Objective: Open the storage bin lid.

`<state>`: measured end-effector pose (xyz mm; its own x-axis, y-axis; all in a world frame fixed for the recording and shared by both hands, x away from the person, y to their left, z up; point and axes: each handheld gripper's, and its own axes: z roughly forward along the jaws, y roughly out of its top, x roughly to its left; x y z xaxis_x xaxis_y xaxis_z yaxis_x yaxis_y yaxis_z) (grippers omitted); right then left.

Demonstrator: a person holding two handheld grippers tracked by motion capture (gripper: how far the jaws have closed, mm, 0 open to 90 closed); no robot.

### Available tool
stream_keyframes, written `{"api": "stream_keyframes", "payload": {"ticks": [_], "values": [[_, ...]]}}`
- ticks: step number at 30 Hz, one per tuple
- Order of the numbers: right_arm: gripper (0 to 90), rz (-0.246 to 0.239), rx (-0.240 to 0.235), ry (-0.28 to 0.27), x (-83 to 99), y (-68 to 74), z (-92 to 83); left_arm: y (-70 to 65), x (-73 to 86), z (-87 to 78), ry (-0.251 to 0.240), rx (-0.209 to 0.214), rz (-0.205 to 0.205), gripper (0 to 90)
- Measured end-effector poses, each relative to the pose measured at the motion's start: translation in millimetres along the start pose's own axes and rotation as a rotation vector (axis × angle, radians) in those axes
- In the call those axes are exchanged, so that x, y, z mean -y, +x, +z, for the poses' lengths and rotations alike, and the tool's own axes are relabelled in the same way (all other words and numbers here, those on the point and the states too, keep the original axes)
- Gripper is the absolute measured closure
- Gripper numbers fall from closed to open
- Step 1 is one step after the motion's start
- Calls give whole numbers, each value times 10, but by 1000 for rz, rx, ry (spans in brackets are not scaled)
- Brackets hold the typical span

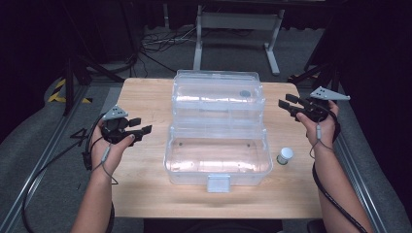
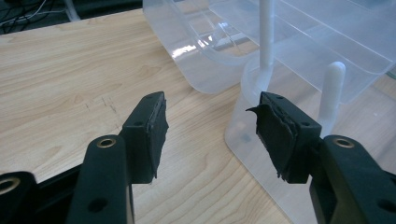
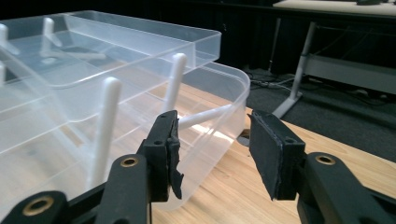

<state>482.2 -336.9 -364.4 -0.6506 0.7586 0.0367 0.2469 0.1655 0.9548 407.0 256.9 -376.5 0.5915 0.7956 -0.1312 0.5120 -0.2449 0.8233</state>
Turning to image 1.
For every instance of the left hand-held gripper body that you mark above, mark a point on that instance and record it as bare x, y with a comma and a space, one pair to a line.
115, 131

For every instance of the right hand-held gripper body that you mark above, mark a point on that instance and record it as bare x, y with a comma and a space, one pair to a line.
315, 110

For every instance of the small white-capped bottle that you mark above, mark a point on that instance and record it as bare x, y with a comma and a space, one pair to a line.
285, 154

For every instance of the clear plastic storage box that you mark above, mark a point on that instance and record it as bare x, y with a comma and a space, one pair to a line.
218, 155

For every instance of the person's right hand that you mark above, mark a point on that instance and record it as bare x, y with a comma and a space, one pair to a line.
325, 132

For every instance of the person's left hand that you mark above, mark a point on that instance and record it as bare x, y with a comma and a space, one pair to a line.
105, 155

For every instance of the black metal stand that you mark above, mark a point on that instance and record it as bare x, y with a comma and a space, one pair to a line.
68, 84
327, 76

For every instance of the yellow black hazard tape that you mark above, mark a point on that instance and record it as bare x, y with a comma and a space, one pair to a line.
60, 85

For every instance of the person's dark clothing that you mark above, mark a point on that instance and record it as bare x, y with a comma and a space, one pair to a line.
210, 227

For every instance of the aluminium floor rail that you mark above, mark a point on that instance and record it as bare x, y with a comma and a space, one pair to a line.
359, 184
42, 155

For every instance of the grey metal desk frame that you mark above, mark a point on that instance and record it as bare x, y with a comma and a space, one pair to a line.
238, 21

